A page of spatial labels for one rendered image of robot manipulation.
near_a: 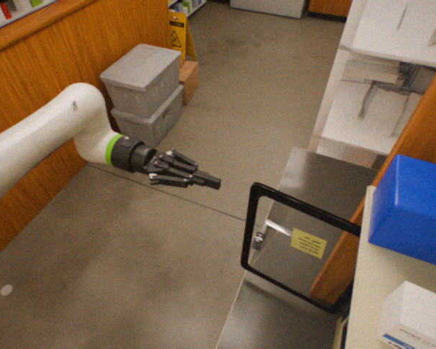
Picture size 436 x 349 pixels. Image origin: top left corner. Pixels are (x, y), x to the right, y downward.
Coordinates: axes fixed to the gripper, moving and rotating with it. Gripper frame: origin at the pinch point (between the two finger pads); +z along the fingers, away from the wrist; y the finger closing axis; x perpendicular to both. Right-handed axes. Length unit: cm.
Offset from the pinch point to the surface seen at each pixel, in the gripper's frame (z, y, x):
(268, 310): 25.1, -11.6, 35.9
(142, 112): -109, 118, 92
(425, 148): 38.3, -1.7, -27.2
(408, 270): 38.7, -20.6, -21.3
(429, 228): 38, -18, -28
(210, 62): -120, 279, 130
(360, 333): 34, -31, -21
